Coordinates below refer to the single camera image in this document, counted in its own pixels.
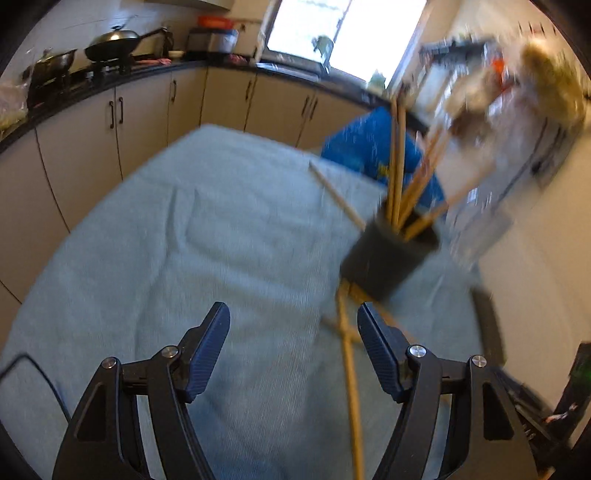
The steel wok lid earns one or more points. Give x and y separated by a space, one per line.
115 37

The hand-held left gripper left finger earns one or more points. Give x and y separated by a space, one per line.
210 350

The glass mug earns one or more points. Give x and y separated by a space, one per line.
475 230

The dark grey chopstick holder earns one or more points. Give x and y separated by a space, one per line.
383 263

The black wok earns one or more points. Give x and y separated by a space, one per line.
111 53

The blue-grey tablecloth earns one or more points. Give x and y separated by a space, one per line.
184 230

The black gas stove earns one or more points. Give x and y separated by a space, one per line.
92 74

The blue plastic bag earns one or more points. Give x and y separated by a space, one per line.
364 143

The red plastic basket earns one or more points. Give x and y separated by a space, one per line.
216 21

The pink cloth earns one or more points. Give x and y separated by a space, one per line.
154 60
240 58

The bunch of wooden chopsticks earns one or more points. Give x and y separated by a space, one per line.
394 175

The beige lower kitchen cabinets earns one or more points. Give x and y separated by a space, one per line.
83 134

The plastic bag of yellow food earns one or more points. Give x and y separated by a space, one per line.
554 78

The black kitchen countertop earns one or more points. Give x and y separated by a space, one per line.
194 64

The steel cooking pot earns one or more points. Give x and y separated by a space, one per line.
51 64

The clear plastic bag of food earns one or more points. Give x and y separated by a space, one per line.
11 110

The green cloth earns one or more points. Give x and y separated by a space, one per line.
323 46

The kitchen window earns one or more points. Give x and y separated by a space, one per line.
346 32

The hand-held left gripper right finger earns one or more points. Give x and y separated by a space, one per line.
376 350

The steel rice cooker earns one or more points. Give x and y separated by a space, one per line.
212 44

